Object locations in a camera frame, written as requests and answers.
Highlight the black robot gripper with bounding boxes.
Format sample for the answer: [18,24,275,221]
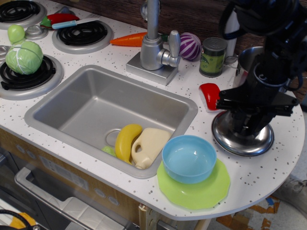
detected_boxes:
[216,54,300,135]

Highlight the steel pot lid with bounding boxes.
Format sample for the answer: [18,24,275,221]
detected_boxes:
[211,112,274,157]

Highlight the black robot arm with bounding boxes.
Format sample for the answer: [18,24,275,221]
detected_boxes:
[216,0,307,136]

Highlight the steel cooking pot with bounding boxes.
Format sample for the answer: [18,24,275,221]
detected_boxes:
[222,46,302,101]

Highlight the red toy sushi piece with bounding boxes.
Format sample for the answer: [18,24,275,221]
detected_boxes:
[199,83,220,112]

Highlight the green toy can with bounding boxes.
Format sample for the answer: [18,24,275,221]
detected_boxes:
[199,37,227,78]

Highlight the blue plastic bowl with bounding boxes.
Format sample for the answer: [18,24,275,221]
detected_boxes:
[162,135,217,184]

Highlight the green plastic plate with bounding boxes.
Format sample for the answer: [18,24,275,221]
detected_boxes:
[157,159,231,210]

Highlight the purple striped toy onion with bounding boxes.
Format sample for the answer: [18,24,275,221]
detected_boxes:
[179,33,201,60]

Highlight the grey vertical pole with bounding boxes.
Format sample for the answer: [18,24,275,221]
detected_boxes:
[224,11,239,58]

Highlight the beige toy jug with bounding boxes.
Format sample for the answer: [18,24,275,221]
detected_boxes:
[131,127,171,169]

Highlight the silver toy faucet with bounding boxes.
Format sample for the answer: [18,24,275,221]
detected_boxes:
[126,0,181,85]

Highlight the yellow toy banana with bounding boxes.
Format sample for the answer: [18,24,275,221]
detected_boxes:
[115,124,142,164]

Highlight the orange toy carrot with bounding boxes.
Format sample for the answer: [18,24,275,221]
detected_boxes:
[110,32,147,47]

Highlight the small green toy vegetable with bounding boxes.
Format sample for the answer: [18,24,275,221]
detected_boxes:
[101,146,116,157]

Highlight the silver toy sink basin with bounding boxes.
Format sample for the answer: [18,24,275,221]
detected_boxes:
[24,65,198,178]

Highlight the back right stove burner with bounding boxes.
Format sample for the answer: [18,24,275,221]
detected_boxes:
[52,21,113,55]

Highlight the stove burner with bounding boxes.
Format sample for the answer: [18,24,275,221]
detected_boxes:
[0,55,64,101]
[0,0,47,30]
[52,21,113,55]

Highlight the toy oven door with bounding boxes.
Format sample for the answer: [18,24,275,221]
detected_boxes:
[15,167,138,230]

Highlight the red toy pepper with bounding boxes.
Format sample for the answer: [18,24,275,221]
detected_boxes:
[40,13,80,29]

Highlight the green toy cabbage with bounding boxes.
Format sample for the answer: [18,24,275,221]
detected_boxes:
[5,41,44,75]

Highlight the silver stove knob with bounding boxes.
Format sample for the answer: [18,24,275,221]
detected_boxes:
[25,25,48,40]

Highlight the front left stove burner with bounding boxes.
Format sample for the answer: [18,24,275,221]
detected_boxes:
[0,55,64,101]

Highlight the back left stove burner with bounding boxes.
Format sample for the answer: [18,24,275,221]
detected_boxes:
[0,0,47,30]

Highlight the light green toy fruit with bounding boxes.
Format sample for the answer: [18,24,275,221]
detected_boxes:
[7,24,25,44]

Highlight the yellow object on floor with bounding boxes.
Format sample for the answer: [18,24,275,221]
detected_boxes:
[9,212,36,229]

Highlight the blue handled toy knife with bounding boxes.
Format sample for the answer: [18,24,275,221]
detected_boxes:
[51,17,99,30]

